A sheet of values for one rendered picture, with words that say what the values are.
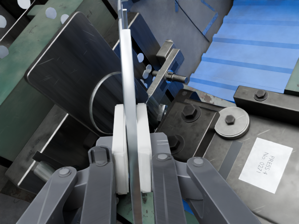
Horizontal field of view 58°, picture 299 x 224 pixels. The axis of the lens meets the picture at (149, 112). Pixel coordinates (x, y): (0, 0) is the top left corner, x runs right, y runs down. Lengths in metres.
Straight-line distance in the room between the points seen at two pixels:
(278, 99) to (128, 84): 0.29
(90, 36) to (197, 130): 0.23
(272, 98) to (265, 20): 1.96
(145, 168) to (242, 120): 0.31
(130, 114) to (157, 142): 0.03
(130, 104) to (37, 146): 0.42
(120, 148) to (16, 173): 0.45
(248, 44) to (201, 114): 1.83
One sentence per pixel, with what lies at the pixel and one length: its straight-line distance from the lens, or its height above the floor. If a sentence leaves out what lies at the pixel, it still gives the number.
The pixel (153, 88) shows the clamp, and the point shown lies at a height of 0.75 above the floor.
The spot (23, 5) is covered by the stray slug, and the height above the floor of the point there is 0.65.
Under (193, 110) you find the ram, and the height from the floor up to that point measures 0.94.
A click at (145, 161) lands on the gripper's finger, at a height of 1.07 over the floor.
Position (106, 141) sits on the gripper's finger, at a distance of 0.18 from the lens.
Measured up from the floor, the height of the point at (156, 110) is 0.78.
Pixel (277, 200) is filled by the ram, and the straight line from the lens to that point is 0.41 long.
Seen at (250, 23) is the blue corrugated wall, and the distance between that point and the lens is 2.42.
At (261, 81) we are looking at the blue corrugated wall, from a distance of 2.01.
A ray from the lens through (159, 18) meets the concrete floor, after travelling 1.83.
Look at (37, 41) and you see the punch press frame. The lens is 0.63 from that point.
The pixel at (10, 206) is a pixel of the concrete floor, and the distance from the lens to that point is 1.49.
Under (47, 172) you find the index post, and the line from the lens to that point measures 0.54.
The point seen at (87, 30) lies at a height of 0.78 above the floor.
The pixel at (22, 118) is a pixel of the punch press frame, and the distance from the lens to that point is 0.59.
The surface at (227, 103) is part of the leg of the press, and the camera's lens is 0.90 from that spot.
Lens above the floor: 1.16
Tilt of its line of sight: 38 degrees down
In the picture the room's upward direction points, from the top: 108 degrees clockwise
